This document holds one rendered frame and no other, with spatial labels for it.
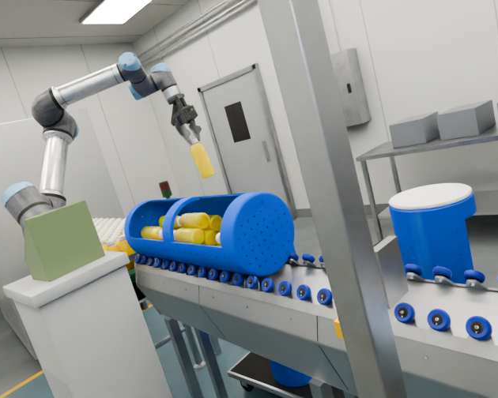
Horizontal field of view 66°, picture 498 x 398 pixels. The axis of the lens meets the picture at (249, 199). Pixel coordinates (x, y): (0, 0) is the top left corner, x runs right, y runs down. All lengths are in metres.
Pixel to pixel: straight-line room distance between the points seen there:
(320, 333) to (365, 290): 0.50
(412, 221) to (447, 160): 3.04
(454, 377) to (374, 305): 0.34
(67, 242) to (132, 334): 0.39
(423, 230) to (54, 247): 1.23
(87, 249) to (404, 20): 3.78
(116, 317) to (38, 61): 5.62
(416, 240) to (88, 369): 1.17
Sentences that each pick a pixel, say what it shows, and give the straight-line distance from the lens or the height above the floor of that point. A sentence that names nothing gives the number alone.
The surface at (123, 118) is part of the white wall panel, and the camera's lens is 7.01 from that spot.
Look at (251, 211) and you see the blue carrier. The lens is 1.26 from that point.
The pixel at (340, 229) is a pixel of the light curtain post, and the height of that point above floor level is 1.27.
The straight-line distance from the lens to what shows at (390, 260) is 1.03.
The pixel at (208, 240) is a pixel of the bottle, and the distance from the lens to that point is 1.57.
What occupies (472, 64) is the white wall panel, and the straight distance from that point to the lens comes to 4.28.
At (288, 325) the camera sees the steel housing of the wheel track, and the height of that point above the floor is 0.86.
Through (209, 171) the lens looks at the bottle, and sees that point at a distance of 1.75.
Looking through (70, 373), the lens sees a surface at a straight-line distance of 1.42.
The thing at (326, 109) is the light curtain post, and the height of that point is 1.44.
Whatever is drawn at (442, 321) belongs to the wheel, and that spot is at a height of 0.97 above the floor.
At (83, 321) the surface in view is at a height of 1.00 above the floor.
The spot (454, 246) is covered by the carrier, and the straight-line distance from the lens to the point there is 1.48.
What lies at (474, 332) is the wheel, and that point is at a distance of 0.89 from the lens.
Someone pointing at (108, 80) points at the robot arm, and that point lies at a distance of 1.69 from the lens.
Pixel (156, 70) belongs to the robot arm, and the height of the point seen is 1.78.
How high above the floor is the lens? 1.45
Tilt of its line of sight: 10 degrees down
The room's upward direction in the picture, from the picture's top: 16 degrees counter-clockwise
